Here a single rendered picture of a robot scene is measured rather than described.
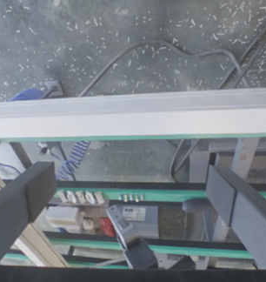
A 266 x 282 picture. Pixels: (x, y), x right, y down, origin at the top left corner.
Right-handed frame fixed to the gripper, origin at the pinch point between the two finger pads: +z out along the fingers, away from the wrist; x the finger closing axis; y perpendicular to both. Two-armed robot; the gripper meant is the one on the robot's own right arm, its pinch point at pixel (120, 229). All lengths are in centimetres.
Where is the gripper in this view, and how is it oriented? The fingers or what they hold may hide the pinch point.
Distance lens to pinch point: 53.8
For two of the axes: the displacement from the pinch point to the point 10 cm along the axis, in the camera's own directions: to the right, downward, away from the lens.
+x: 1.4, 7.9, 6.0
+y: -8.5, 4.1, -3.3
